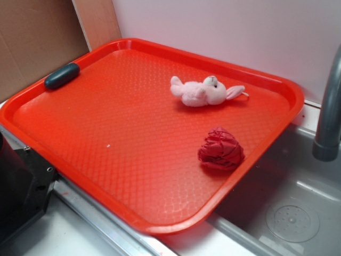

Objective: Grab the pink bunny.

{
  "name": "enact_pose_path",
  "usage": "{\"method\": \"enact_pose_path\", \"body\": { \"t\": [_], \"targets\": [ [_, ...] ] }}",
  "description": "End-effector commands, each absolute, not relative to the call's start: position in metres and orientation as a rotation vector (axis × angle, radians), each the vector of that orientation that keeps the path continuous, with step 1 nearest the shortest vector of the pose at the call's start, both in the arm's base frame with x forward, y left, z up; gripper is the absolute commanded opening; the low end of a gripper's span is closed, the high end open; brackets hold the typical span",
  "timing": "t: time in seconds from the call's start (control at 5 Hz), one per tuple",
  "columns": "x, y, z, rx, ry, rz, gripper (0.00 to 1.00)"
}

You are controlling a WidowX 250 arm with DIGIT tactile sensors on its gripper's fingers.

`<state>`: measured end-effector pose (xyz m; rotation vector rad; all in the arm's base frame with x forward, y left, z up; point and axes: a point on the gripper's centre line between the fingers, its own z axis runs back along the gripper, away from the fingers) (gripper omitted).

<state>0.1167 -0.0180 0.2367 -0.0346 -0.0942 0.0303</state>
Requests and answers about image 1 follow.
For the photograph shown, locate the grey plastic sink basin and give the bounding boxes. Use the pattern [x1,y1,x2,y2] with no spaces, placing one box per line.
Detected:
[159,123,341,256]

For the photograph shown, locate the sink drain cover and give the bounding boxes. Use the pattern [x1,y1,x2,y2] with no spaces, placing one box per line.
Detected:
[266,203,320,243]

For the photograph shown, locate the brown cardboard panel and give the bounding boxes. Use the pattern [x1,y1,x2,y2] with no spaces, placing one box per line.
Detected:
[1,1,121,102]

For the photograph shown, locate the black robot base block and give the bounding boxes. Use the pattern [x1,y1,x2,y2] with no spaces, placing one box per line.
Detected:
[1,135,56,246]

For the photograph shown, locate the pink plush bunny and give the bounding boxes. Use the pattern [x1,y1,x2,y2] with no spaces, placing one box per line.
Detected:
[170,76,249,107]

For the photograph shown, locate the red plastic tray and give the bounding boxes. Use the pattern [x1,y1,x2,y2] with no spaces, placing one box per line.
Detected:
[1,39,304,235]

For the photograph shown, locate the grey faucet spout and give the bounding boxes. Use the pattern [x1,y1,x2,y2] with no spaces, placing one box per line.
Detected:
[312,48,340,162]

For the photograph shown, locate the dark teal oval object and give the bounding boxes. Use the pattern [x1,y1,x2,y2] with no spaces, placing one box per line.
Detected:
[44,63,80,90]

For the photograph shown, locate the crumpled red cloth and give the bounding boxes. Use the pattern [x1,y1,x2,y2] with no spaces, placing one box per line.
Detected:
[198,127,245,171]

